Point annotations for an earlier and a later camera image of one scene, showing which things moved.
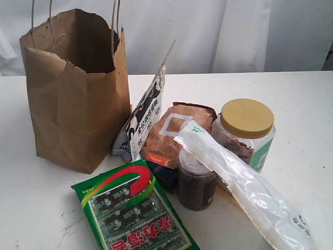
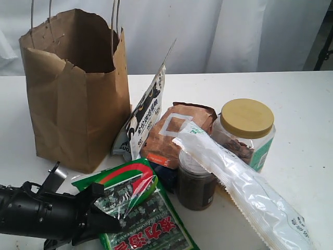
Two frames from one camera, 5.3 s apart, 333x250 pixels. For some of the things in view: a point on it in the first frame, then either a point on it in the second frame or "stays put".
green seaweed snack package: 128,210 stays put
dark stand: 328,65 → 327,45
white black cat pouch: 128,141 stays put
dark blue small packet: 167,176 stays put
